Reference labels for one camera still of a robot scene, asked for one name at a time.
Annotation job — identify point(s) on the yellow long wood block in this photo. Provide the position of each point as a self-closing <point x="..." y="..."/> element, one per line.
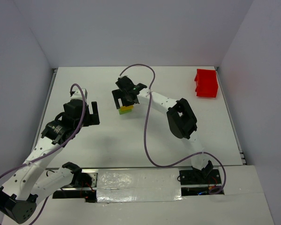
<point x="126" y="108"/>

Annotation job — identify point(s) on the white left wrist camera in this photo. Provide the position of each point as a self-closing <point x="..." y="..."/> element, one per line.
<point x="76" y="94"/>

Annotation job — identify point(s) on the red plastic bin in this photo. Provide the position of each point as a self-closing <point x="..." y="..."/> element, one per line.
<point x="206" y="83"/>

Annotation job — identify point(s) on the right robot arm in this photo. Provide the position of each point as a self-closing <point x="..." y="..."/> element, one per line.
<point x="181" y="120"/>

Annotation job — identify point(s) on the silver tape sheet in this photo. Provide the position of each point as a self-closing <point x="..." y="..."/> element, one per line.
<point x="138" y="185"/>

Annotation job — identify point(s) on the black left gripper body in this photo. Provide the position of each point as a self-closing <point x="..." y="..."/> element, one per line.
<point x="89" y="117"/>

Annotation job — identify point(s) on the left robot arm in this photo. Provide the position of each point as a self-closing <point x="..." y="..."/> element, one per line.
<point x="20" y="195"/>

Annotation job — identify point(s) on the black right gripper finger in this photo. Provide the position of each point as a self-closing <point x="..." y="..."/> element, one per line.
<point x="117" y="95"/>
<point x="130" y="100"/>

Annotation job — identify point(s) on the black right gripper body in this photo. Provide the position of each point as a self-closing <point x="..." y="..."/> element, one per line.
<point x="125" y="96"/>

